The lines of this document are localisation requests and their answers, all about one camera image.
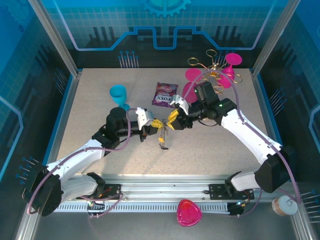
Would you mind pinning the blue plastic goblet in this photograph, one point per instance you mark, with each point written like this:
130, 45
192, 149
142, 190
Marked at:
118, 93

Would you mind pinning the pink plastic goblet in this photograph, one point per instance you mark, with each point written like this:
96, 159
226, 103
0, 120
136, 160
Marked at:
233, 60
192, 75

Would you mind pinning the black key tag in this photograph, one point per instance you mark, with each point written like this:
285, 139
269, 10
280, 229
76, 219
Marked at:
164, 148

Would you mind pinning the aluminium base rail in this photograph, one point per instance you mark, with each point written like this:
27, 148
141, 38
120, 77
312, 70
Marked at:
162, 187

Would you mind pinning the aluminium frame post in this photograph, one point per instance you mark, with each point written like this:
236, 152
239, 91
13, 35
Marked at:
275, 37
57, 40

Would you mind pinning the pink heart-shaped bowl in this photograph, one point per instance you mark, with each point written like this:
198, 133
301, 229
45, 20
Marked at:
188, 212

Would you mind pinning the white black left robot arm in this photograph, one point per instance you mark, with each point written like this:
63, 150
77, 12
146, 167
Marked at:
75, 160

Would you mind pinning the purple Fox's candy bag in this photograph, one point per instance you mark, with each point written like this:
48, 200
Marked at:
162, 93

